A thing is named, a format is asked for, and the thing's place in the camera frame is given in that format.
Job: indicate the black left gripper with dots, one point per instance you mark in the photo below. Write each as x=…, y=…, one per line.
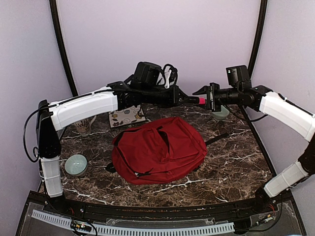
x=176, y=92

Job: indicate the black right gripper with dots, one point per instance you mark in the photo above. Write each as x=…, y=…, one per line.
x=210, y=91

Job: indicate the pink and black highlighter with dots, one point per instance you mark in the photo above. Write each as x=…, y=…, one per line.
x=197, y=100

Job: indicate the red student backpack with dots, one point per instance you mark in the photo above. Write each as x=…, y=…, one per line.
x=158, y=152

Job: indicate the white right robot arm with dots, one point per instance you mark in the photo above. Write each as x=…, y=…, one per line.
x=271, y=104

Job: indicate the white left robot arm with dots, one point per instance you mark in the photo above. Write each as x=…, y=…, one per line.
x=150, y=83

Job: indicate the green bowl back right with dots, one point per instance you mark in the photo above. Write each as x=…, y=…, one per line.
x=221, y=115

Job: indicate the green bowl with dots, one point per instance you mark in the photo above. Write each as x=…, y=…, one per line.
x=221, y=115
x=76, y=165

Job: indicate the floral ceramic trivet tile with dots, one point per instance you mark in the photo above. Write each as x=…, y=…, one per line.
x=126, y=116

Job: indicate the cream floral mug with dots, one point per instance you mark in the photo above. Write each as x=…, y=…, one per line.
x=84, y=127

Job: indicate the green bowl front left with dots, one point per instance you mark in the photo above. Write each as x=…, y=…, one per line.
x=76, y=165

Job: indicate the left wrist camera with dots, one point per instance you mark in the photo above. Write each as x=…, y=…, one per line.
x=170, y=76

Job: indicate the black curved table edge rail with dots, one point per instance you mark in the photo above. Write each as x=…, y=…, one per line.
x=234, y=211

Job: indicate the white slotted cable duct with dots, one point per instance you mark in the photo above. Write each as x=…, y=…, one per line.
x=115, y=227

